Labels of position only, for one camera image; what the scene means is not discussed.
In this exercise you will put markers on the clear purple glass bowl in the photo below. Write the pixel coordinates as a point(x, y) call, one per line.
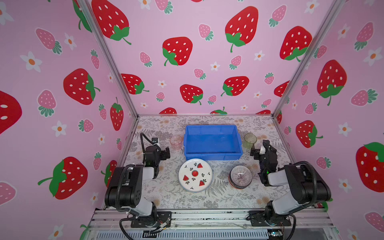
point(241, 169)

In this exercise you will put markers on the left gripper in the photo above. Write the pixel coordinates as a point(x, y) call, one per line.
point(163, 153)

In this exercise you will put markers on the blue plastic bin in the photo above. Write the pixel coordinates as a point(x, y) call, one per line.
point(212, 143)

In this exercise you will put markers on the green glass cup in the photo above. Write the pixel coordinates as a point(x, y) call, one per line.
point(249, 140)

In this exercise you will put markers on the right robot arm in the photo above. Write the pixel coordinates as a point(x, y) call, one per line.
point(306, 187)

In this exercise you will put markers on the red bowl under glass bowl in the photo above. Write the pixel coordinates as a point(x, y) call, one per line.
point(241, 180)

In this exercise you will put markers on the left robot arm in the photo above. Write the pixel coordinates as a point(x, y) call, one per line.
point(124, 192)

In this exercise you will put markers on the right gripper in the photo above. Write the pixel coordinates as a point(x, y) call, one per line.
point(257, 153)

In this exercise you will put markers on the white watermelon pattern plate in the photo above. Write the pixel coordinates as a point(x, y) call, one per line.
point(195, 175)

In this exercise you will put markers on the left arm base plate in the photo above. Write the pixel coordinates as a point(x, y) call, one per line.
point(161, 219)

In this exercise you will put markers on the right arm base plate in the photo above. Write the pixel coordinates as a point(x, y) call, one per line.
point(264, 219)

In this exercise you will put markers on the pink glass cup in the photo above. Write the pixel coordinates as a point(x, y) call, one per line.
point(176, 142)

